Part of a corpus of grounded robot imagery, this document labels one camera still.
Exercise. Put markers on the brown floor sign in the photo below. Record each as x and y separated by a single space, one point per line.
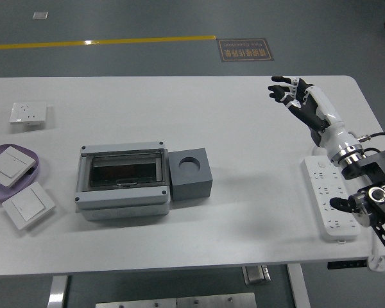
245 49

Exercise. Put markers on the grey metal base plate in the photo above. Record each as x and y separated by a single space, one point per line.
176 301

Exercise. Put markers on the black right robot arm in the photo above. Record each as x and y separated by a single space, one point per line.
372 167

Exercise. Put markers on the small metal floor plate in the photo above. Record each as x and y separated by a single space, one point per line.
40 15

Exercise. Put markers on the grey cube with round hole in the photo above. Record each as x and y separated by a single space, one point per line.
189 189

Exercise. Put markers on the white power strip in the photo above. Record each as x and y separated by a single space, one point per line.
324 192

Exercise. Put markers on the yellow floor tape line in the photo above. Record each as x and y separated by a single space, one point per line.
115 41

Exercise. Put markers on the grey electrical box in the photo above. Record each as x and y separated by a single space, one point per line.
122 205

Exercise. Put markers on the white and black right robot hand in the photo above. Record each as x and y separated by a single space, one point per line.
335 136

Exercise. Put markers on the white wall socket panel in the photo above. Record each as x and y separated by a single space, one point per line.
27 112

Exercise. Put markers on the white table leg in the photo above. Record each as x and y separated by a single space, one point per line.
57 292
300 288

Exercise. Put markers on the metal bracket under table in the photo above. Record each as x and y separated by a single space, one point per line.
256 275

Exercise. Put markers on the white wall switch panel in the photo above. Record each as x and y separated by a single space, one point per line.
9 165
29 205

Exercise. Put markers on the black table control panel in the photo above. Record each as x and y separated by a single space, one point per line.
346 265

